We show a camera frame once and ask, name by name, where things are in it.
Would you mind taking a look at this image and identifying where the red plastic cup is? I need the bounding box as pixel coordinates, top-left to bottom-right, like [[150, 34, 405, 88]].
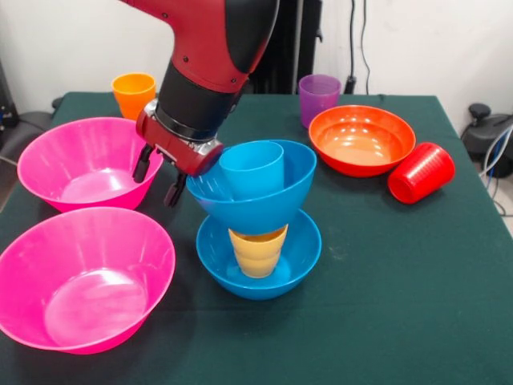
[[386, 141, 456, 205]]

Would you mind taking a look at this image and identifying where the blue plastic bowl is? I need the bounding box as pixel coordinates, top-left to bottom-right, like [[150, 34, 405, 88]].
[[186, 139, 317, 236], [196, 208, 322, 302]]

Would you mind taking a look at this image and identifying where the black cable with plug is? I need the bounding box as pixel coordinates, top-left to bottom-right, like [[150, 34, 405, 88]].
[[345, 0, 374, 96]]

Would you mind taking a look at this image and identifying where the purple plastic cup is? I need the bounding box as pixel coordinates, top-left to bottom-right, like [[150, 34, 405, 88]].
[[298, 74, 342, 129]]

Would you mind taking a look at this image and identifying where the pink plastic bowl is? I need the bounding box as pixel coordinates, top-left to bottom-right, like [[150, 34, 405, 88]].
[[16, 116, 166, 213], [0, 206, 176, 355]]

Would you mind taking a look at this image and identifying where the light blue plastic cup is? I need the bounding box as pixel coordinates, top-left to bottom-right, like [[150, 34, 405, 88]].
[[219, 140, 285, 201]]

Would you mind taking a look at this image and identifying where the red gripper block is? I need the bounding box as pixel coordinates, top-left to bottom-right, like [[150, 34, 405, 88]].
[[131, 111, 224, 209]]

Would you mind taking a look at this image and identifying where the orange plastic cup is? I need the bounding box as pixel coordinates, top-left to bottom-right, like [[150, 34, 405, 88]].
[[111, 72, 157, 121]]

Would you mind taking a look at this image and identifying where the red-orange plastic bowl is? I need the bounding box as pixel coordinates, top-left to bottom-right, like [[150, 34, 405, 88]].
[[308, 104, 417, 178]]

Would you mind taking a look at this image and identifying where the black upright post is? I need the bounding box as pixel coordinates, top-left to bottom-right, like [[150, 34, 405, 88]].
[[244, 0, 324, 95]]

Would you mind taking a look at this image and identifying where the tangle of floor cables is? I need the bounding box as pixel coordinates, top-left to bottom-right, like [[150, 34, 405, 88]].
[[479, 128, 513, 217]]

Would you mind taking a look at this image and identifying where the dark green table cloth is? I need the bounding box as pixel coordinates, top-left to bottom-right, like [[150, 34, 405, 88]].
[[0, 91, 513, 385]]

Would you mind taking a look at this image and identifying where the yellow plastic cup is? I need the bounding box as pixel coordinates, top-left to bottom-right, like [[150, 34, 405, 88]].
[[228, 224, 289, 279]]

